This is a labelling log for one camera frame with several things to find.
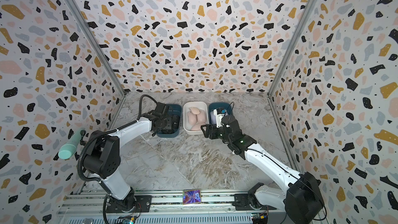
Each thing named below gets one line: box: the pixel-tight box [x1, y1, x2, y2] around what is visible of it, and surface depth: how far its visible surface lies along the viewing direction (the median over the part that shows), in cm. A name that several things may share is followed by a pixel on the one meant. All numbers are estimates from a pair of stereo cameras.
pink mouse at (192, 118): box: [187, 110, 198, 126], surface depth 105 cm
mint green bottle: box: [58, 128, 86, 160], surface depth 54 cm
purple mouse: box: [209, 110, 217, 125], surface depth 105 cm
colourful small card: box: [182, 189, 202, 205], surface depth 76 cm
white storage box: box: [182, 101, 209, 136], surface depth 106 cm
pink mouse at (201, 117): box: [196, 110, 207, 124], surface depth 106 cm
